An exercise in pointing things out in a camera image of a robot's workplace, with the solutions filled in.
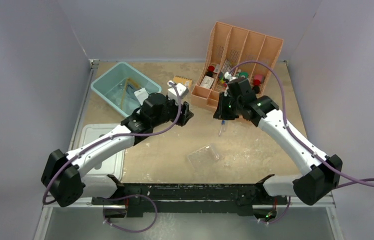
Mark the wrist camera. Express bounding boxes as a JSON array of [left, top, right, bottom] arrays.
[[167, 80, 189, 100], [222, 72, 238, 87]]

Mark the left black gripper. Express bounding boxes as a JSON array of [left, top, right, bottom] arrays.
[[151, 94, 193, 128]]

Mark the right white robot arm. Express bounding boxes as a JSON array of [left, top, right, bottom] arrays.
[[213, 77, 343, 206]]

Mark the peach plastic desk organizer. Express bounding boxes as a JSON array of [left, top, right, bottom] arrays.
[[190, 22, 283, 112]]

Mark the purple cable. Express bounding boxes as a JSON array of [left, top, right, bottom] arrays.
[[228, 60, 374, 227], [42, 82, 183, 233]]

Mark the white zip pouch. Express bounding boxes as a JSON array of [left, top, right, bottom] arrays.
[[134, 88, 149, 106]]

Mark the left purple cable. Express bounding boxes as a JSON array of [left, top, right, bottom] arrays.
[[42, 82, 183, 233]]

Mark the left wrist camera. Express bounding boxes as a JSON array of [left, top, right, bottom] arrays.
[[167, 80, 189, 100]]

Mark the teal plastic bin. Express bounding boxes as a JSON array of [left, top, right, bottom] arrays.
[[91, 61, 162, 118]]

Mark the white bin lid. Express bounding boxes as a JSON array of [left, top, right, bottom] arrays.
[[79, 123, 126, 186]]

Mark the yellow spiral notepad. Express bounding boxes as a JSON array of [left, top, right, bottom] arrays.
[[173, 75, 193, 89]]

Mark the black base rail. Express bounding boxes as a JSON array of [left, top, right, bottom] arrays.
[[92, 183, 287, 218]]

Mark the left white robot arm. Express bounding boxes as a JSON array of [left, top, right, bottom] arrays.
[[41, 92, 194, 207]]

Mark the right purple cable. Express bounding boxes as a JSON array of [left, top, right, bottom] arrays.
[[228, 60, 374, 227]]

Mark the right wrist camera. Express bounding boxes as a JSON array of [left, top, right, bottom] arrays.
[[222, 72, 238, 87]]

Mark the clear plastic well plate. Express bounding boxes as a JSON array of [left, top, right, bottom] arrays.
[[186, 144, 221, 171]]

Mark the amber rubber tube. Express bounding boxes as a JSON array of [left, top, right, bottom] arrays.
[[121, 77, 140, 107]]

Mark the blue-capped test tube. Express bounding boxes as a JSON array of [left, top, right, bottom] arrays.
[[218, 120, 226, 137]]

